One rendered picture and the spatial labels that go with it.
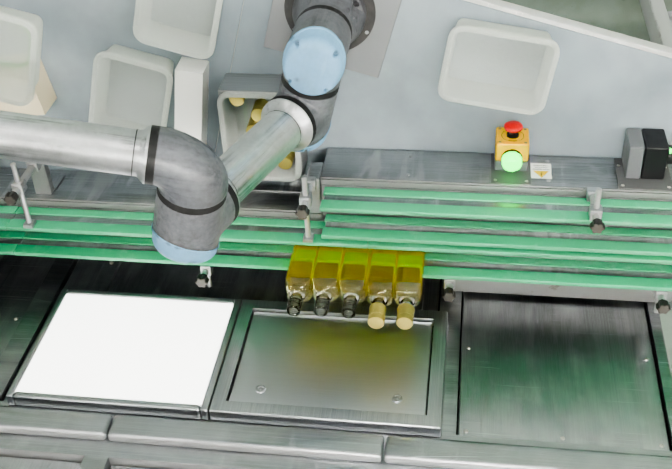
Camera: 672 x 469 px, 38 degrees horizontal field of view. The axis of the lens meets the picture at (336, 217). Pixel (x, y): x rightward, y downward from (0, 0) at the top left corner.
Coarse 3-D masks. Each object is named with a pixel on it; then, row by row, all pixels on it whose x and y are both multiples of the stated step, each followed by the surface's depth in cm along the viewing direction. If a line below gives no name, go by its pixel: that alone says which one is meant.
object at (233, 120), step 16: (224, 96) 208; (240, 96) 208; (256, 96) 207; (272, 96) 206; (224, 112) 211; (240, 112) 218; (224, 128) 213; (240, 128) 221; (224, 144) 215; (272, 176) 219; (288, 176) 219
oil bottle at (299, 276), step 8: (296, 248) 214; (304, 248) 214; (312, 248) 214; (296, 256) 212; (304, 256) 211; (312, 256) 211; (296, 264) 209; (304, 264) 209; (312, 264) 209; (288, 272) 207; (296, 272) 207; (304, 272) 207; (312, 272) 208; (288, 280) 206; (296, 280) 205; (304, 280) 205; (288, 288) 205; (296, 288) 205; (304, 288) 205; (288, 296) 206; (304, 296) 206
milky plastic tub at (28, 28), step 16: (0, 16) 174; (16, 16) 175; (32, 16) 179; (0, 32) 184; (16, 32) 183; (32, 32) 175; (0, 48) 185; (16, 48) 185; (32, 48) 177; (0, 64) 187; (16, 64) 186; (32, 64) 178; (0, 80) 186; (16, 80) 188; (32, 80) 180; (0, 96) 182; (16, 96) 183; (32, 96) 182
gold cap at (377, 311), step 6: (372, 306) 200; (378, 306) 199; (384, 306) 200; (372, 312) 198; (378, 312) 198; (384, 312) 199; (372, 318) 197; (378, 318) 197; (384, 318) 198; (372, 324) 198; (378, 324) 198
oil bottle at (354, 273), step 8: (352, 248) 213; (360, 248) 212; (344, 256) 211; (352, 256) 210; (360, 256) 210; (368, 256) 211; (344, 264) 208; (352, 264) 208; (360, 264) 208; (368, 264) 209; (344, 272) 206; (352, 272) 206; (360, 272) 206; (368, 272) 210; (344, 280) 204; (352, 280) 204; (360, 280) 204; (344, 288) 203; (352, 288) 203; (360, 288) 203; (360, 296) 204
